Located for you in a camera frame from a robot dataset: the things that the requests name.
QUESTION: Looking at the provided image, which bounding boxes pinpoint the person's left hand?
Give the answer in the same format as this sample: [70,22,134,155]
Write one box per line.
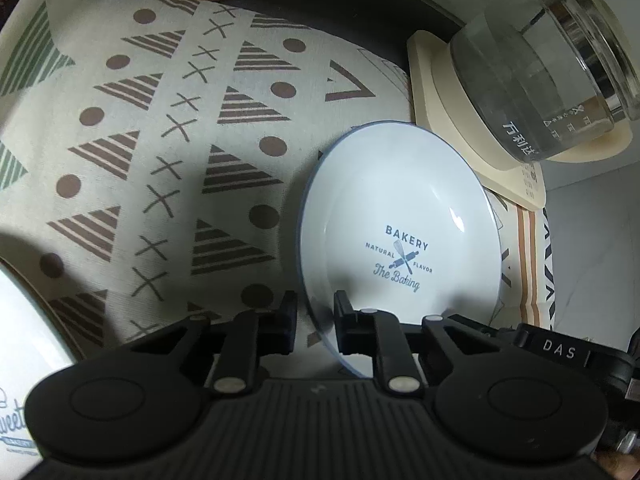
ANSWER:
[592,452,638,480]

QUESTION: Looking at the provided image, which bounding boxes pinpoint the cream kettle base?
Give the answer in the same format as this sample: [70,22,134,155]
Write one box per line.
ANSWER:
[408,30,632,210]

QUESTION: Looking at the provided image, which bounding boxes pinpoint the white plate Bakery print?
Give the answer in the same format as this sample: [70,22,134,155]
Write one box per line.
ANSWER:
[296,122,501,377]

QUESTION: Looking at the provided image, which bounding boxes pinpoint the patterned fringed table cloth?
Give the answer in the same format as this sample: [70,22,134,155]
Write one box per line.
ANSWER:
[0,0,559,361]

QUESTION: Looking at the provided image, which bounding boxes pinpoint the glass electric kettle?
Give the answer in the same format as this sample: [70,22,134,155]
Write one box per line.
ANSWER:
[449,0,639,169]

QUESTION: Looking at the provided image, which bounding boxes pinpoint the white plate Sweet print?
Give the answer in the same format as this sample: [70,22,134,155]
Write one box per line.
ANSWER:
[0,261,76,479]

